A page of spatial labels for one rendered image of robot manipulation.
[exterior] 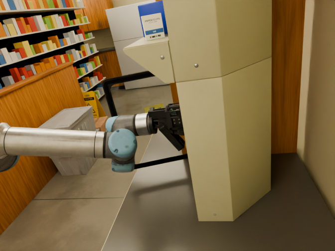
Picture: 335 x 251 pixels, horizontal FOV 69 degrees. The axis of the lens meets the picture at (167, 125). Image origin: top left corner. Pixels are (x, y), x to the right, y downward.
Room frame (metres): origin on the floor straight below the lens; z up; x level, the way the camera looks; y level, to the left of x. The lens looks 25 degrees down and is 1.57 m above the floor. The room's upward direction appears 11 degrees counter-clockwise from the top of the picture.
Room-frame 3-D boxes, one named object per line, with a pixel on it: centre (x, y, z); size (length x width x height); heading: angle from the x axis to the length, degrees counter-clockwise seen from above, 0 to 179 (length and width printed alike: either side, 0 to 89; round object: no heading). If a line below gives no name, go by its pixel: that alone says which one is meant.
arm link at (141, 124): (0.76, 0.07, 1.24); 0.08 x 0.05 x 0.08; 166
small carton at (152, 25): (0.71, -0.01, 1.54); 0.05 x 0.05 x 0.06; 4
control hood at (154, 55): (0.76, -0.02, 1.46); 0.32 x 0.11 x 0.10; 166
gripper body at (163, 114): (0.74, -0.01, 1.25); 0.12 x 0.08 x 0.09; 76
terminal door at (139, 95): (0.89, 0.05, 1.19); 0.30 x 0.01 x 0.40; 91
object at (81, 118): (2.76, 1.15, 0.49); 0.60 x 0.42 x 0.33; 166
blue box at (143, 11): (0.83, -0.04, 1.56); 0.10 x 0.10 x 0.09; 76
